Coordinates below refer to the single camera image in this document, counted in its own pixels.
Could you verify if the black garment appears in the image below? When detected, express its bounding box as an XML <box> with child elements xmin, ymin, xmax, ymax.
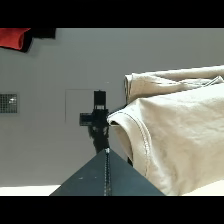
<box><xmin>20</xmin><ymin>27</ymin><xmax>57</xmax><ymax>54</ymax></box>

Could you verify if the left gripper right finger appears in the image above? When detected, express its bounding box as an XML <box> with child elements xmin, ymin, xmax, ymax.
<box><xmin>107</xmin><ymin>148</ymin><xmax>166</xmax><ymax>197</ymax></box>

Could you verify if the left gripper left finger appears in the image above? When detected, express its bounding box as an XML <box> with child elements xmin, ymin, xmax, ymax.
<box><xmin>49</xmin><ymin>148</ymin><xmax>108</xmax><ymax>197</ymax></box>

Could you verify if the beige T-shirt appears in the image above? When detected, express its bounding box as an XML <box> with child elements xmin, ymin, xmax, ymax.
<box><xmin>106</xmin><ymin>64</ymin><xmax>224</xmax><ymax>197</ymax></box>

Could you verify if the red garment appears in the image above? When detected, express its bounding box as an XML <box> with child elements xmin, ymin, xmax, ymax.
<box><xmin>0</xmin><ymin>27</ymin><xmax>32</xmax><ymax>51</ymax></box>

